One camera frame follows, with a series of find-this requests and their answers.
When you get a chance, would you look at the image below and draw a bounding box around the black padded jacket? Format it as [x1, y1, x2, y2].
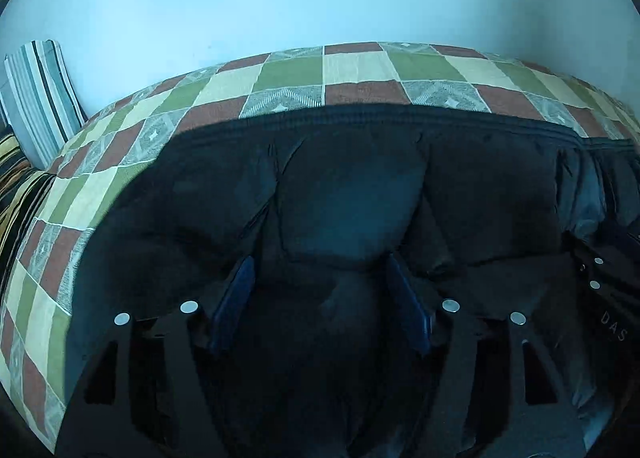
[65, 106, 640, 458]

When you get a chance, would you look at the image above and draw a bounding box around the yellow black striped pillow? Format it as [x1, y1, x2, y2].
[0, 131, 58, 284]

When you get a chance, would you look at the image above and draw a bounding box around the bed with checkered sheet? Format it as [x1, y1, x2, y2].
[0, 41, 640, 454]

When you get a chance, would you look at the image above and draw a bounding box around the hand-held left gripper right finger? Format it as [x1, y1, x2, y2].
[385, 253, 589, 458]

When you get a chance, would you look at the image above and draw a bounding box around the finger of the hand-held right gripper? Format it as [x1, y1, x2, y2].
[571, 225, 640, 298]

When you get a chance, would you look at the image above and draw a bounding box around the blue striped pillow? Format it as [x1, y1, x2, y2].
[0, 40, 88, 169]

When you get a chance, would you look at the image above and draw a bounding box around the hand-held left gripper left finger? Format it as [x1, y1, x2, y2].
[55, 255, 258, 458]

